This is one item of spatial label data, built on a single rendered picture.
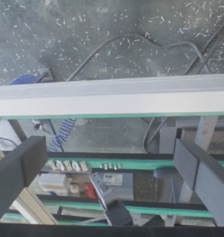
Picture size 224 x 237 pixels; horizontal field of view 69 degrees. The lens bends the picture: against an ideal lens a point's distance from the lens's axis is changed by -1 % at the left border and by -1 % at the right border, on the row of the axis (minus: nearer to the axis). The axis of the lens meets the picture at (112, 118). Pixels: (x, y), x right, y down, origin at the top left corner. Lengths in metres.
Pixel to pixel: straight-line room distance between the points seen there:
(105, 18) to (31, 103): 0.94
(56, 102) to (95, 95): 0.08
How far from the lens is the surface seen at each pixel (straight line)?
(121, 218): 0.43
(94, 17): 1.24
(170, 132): 0.89
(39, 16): 1.37
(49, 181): 1.19
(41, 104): 0.38
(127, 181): 1.08
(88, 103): 0.33
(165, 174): 0.56
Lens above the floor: 1.20
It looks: 51 degrees down
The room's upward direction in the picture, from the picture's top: 169 degrees counter-clockwise
